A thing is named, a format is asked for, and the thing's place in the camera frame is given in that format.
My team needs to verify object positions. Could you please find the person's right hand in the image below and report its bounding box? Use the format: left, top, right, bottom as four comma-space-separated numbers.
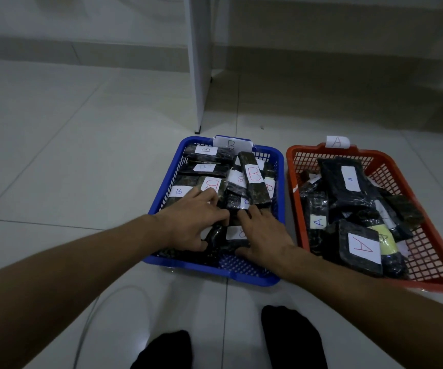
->
235, 205, 297, 281

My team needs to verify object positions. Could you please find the person's left hand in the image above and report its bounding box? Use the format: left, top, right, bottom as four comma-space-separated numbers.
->
156, 186, 231, 253

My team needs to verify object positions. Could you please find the blue plastic basket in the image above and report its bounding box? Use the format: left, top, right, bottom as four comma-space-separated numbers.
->
143, 135, 286, 288

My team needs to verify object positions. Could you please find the yellow-label A packet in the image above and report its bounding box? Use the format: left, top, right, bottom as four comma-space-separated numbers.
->
367, 222, 408, 279

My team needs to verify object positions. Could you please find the red plastic basket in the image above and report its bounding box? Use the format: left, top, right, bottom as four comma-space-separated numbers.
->
285, 143, 443, 295

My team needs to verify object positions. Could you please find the person's left forearm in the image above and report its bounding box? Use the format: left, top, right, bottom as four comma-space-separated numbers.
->
0, 215, 168, 369

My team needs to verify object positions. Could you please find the person's right forearm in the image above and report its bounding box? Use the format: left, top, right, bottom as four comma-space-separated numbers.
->
281, 249, 443, 369

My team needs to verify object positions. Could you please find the person's black trouser leg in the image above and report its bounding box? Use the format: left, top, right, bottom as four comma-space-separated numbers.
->
130, 330, 193, 369
261, 305, 329, 369

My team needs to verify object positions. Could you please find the large white paper tag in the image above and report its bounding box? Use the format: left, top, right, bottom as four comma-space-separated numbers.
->
213, 136, 254, 155

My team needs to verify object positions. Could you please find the small white paper tag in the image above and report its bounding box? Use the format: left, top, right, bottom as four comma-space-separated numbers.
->
325, 135, 351, 150

